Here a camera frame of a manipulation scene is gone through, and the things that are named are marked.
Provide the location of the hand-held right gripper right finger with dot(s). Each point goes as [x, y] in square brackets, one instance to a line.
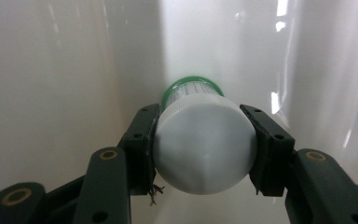
[273, 155]

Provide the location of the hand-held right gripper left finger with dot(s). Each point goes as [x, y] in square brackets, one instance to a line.
[140, 149]

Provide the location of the white bottle with green label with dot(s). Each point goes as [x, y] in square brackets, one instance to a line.
[205, 146]

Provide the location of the white plastic container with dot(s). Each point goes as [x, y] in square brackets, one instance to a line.
[43, 77]

